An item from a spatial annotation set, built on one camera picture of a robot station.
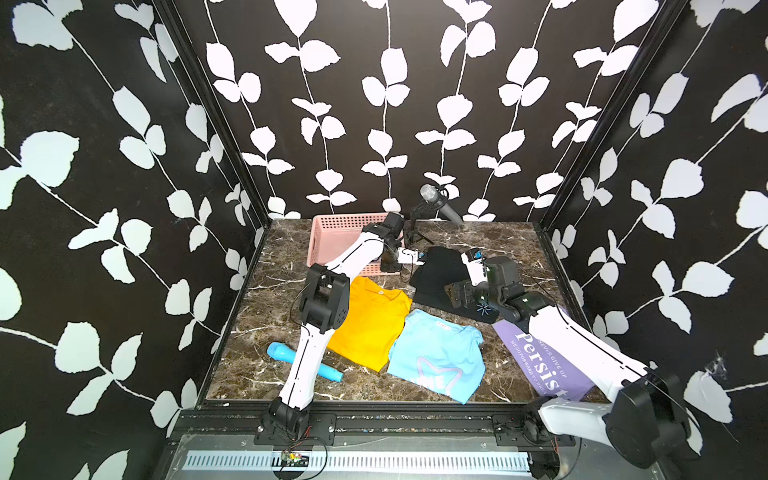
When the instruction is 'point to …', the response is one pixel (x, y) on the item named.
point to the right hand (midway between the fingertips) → (456, 278)
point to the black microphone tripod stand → (411, 234)
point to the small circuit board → (291, 459)
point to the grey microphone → (432, 194)
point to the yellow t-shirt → (375, 321)
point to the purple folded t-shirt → (551, 377)
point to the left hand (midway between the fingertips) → (398, 255)
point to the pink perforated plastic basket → (327, 234)
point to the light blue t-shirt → (438, 355)
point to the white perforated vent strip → (352, 462)
